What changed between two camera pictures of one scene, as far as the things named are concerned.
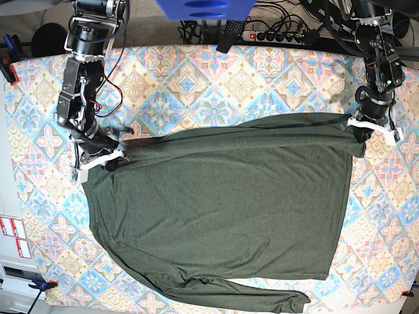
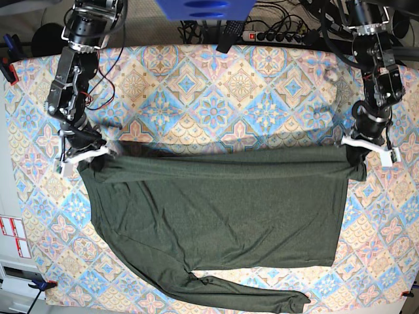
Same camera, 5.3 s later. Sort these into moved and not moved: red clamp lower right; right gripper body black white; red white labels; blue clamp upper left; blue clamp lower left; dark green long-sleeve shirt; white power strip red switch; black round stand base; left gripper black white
Moved: dark green long-sleeve shirt; right gripper body black white; left gripper black white
Not moved: white power strip red switch; blue clamp upper left; blue clamp lower left; red white labels; black round stand base; red clamp lower right
